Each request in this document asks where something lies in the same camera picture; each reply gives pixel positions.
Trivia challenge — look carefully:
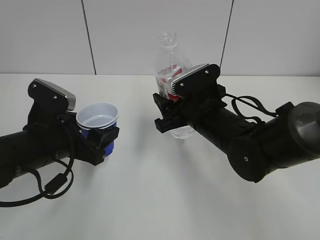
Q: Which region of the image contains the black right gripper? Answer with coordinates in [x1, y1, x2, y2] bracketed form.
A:
[152, 93, 225, 133]

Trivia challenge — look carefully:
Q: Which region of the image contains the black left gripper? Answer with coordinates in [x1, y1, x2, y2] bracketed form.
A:
[57, 112, 120, 166]

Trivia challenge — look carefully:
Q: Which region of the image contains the blue paper cup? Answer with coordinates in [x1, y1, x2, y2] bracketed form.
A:
[75, 102, 119, 158]

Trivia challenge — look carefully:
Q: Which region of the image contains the clear plastic water bottle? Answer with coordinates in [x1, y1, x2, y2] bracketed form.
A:
[154, 31, 196, 141]

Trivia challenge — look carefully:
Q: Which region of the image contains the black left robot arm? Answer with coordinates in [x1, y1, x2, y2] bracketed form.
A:
[0, 104, 120, 188]

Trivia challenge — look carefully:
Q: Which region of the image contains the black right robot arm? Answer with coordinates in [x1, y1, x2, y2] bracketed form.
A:
[153, 93, 320, 183]

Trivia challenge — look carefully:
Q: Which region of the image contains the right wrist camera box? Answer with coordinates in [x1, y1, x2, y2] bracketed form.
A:
[166, 63, 221, 97]

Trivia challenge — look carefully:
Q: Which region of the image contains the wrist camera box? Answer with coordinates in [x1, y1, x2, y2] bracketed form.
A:
[166, 63, 221, 97]
[27, 78, 76, 113]

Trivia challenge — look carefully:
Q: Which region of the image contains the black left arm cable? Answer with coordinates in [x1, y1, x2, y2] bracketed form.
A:
[0, 122, 75, 209]

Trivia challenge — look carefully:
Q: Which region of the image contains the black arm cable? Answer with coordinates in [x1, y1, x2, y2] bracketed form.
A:
[223, 92, 280, 125]
[0, 122, 75, 209]

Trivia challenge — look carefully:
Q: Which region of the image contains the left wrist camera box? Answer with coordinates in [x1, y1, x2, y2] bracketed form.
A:
[27, 78, 76, 113]

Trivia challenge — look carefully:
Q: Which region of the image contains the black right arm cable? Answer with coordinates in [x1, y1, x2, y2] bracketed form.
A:
[223, 92, 280, 125]

